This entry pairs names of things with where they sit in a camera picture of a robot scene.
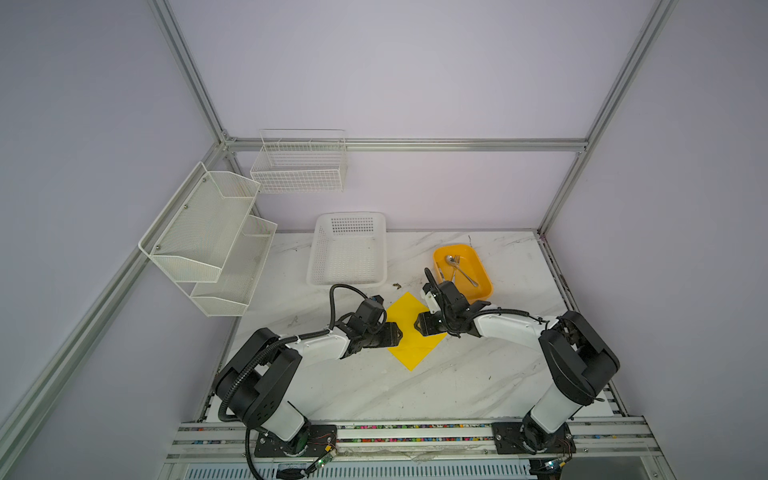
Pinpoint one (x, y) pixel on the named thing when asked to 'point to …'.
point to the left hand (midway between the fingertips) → (394, 336)
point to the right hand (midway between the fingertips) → (418, 323)
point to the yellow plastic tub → (462, 265)
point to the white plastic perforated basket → (348, 248)
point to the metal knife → (441, 274)
